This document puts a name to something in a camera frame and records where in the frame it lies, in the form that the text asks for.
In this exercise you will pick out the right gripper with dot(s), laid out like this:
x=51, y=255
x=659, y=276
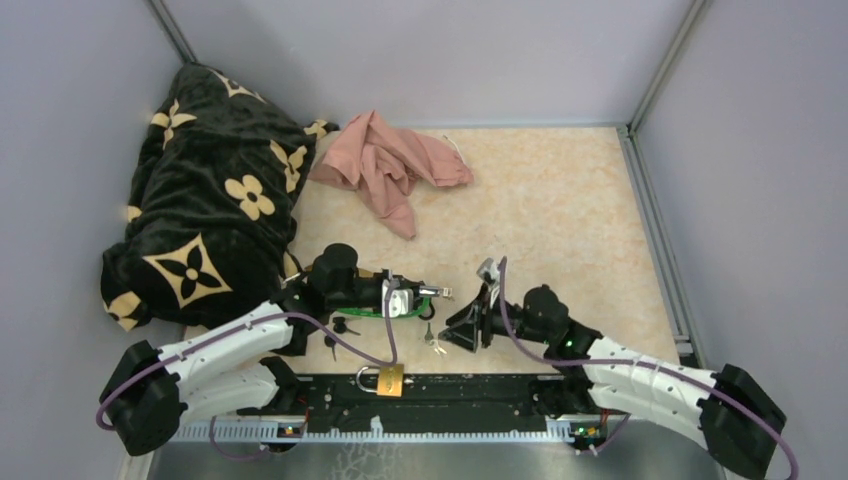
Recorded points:
x=461, y=331

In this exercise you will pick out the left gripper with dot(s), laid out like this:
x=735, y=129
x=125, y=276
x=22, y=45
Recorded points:
x=405, y=283

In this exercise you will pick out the brass padlock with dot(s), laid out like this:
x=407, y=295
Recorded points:
x=390, y=380
x=363, y=273

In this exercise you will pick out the black-headed key bunch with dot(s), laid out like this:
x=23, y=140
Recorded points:
x=340, y=326

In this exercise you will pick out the black padlock with keys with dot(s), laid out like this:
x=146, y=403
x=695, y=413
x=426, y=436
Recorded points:
x=426, y=312

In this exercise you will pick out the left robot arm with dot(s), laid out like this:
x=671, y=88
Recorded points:
x=235, y=368

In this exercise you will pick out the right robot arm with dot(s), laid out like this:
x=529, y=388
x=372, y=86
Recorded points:
x=727, y=413

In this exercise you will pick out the pink cloth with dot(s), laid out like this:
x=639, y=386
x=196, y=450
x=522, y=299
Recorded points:
x=382, y=164

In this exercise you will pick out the black floral blanket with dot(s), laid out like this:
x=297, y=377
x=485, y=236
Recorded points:
x=210, y=210

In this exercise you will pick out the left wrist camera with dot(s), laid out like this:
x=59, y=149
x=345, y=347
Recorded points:
x=397, y=302

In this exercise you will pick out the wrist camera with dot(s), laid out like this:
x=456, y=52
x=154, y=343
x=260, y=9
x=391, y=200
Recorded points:
x=397, y=302
x=489, y=272

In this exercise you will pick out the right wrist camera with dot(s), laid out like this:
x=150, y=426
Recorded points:
x=489, y=272

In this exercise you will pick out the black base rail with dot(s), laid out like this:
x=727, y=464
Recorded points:
x=432, y=403

